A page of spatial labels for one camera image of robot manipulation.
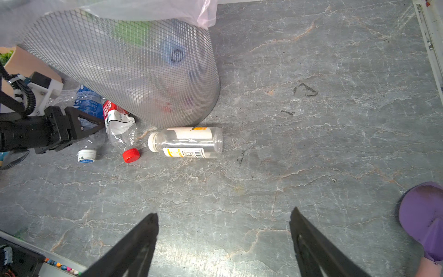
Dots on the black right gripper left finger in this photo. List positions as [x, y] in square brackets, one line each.
[132, 255]

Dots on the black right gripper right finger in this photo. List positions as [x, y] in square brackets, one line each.
[316, 255]

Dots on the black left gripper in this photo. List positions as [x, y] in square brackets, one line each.
[62, 128]

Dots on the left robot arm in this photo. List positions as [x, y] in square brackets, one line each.
[28, 123]

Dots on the blue label bottle near bin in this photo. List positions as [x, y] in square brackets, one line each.
[91, 103]

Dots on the grey mesh waste bin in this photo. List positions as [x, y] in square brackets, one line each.
[163, 72]

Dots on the clear plastic bin liner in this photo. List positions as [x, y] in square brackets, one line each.
[16, 16]

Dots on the clear crushed bottle left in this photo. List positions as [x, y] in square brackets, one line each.
[66, 99]

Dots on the red label clear bottle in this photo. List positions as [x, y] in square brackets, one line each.
[121, 131]

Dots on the beige pot with green plant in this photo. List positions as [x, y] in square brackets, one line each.
[24, 63]

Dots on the purple plastic scoop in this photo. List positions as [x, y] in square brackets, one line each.
[421, 216]

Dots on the white yellow label clear bottle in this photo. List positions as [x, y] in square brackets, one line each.
[188, 142]

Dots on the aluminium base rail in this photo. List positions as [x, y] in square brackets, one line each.
[22, 259]

